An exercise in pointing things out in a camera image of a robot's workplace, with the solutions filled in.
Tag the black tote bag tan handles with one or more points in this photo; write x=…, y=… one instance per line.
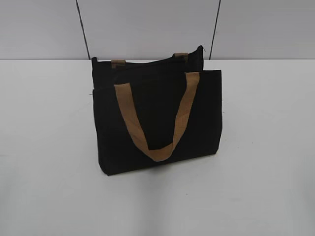
x=155, y=113

